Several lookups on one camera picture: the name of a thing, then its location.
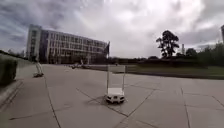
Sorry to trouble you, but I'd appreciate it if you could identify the small robot with dark flag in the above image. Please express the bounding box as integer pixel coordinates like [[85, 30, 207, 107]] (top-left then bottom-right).
[[103, 41, 127, 105]]

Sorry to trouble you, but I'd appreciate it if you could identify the large grey glazed building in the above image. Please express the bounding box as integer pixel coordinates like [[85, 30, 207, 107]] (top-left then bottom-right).
[[25, 23, 110, 65]]

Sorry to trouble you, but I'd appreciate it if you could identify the grey concrete paved plaza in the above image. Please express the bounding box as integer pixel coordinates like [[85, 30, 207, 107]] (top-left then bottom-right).
[[0, 63, 224, 128]]

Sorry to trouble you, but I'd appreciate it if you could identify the grass strip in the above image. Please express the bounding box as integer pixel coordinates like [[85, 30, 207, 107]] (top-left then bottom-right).
[[88, 64, 224, 80]]

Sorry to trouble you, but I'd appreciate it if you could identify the tall dark tree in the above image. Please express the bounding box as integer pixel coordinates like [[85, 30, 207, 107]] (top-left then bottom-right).
[[155, 29, 181, 59]]

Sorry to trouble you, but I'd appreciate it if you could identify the pale concrete slope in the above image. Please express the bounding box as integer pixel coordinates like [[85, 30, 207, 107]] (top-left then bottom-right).
[[0, 53, 34, 69]]

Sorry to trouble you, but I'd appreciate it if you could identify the row of trees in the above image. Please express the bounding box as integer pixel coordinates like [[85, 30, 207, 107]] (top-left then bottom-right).
[[109, 42, 224, 69]]

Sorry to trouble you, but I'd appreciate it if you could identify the green hedge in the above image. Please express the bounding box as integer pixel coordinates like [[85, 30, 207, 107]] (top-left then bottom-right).
[[0, 58, 19, 86]]

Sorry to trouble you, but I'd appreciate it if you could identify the concrete kerb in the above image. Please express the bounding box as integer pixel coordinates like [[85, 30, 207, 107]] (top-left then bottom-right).
[[0, 79, 24, 108]]

